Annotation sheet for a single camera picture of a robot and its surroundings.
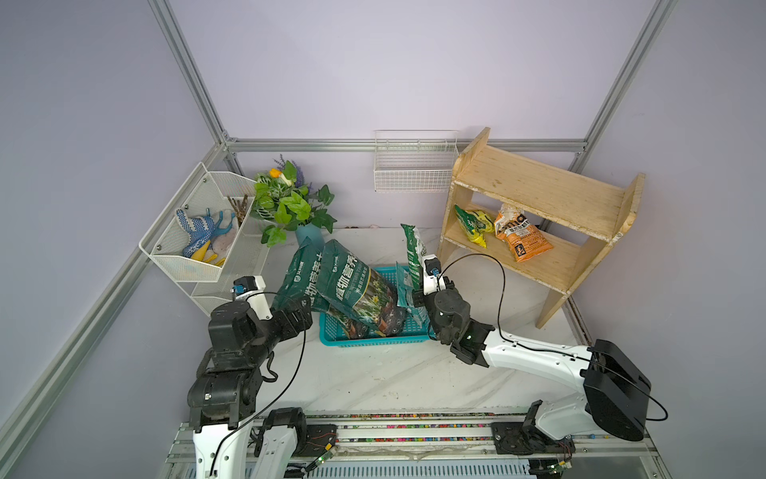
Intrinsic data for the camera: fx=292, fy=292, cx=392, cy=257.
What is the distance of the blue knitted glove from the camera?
2.34 ft

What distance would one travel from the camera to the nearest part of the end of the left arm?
0.56 m

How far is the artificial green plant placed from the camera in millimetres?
800

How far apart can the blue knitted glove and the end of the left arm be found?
1.08 ft
